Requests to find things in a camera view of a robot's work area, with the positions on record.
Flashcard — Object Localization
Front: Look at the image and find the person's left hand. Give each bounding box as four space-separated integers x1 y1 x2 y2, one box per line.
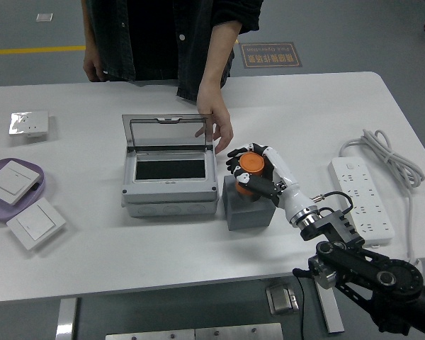
194 86 234 155

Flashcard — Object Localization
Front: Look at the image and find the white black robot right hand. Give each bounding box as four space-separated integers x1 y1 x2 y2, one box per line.
225 142 319 227

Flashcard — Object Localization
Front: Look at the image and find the person's right hand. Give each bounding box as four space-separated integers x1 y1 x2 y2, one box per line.
83 52 109 83

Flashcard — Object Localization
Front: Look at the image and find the orange cylinder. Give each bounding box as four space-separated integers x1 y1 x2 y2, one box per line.
234 152 266 203

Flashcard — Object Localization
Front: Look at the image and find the grey box with clear lid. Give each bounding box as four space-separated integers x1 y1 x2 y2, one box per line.
121 113 220 218

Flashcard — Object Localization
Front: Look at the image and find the grey cube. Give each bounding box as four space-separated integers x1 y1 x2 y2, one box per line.
222 175 277 232

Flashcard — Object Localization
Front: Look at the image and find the silver metal floor box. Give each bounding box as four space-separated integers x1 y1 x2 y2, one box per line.
265 283 300 316

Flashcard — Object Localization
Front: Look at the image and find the white power strip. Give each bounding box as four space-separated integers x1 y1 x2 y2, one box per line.
327 157 396 248

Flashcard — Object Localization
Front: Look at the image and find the yellow floor tape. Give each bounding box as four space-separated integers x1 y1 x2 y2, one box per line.
0 45 87 57

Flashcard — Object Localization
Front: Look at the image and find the person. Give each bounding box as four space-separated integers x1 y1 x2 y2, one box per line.
81 0 265 103

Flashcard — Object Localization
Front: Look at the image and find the brown floor sign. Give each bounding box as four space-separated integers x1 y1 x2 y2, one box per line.
238 42 303 69

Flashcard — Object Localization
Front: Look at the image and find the white table leg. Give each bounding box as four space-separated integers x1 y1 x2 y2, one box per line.
55 297 79 340
315 283 346 334

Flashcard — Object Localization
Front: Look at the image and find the white wall socket in wrap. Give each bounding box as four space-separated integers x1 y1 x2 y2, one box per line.
8 110 50 138

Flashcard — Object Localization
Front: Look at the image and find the white power cord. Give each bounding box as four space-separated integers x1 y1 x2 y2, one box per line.
339 128 425 268

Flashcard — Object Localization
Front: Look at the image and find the thin black cable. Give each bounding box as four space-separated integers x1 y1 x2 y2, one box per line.
293 271 307 340

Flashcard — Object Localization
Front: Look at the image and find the white wall switch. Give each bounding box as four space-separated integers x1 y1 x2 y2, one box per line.
6 197 67 251
0 159 45 205

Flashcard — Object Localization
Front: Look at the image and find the grey metal base plate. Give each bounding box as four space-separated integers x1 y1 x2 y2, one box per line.
105 329 196 340
194 322 284 340

